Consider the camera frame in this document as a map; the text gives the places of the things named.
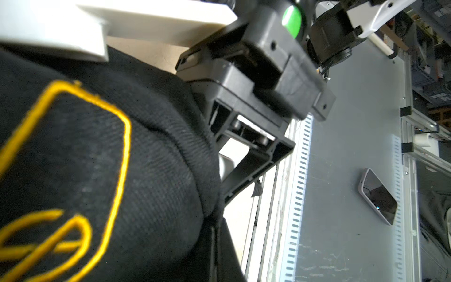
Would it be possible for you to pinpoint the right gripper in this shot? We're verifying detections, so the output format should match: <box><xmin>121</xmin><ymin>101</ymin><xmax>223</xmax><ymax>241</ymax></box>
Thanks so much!
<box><xmin>176</xmin><ymin>5</ymin><xmax>335</xmax><ymax>203</ymax></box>

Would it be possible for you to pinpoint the white hair dryer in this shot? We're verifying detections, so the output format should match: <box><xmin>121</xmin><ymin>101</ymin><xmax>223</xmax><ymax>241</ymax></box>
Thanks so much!
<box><xmin>218</xmin><ymin>154</ymin><xmax>235</xmax><ymax>182</ymax></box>

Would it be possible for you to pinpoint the black bag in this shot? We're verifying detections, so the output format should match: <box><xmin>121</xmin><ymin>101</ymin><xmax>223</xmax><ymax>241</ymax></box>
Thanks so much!
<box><xmin>1</xmin><ymin>47</ymin><xmax>244</xmax><ymax>282</ymax></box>

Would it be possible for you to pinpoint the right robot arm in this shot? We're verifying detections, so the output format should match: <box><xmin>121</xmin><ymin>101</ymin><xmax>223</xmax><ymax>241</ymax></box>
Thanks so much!
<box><xmin>176</xmin><ymin>1</ymin><xmax>410</xmax><ymax>203</ymax></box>

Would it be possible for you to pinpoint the smartphone on grey surface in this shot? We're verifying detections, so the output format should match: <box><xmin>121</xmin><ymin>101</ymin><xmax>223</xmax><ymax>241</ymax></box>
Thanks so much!
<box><xmin>358</xmin><ymin>168</ymin><xmax>398</xmax><ymax>226</ymax></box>

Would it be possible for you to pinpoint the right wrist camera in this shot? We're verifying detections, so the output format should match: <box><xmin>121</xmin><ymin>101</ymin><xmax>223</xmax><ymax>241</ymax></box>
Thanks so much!
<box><xmin>1</xmin><ymin>1</ymin><xmax>237</xmax><ymax>62</ymax></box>

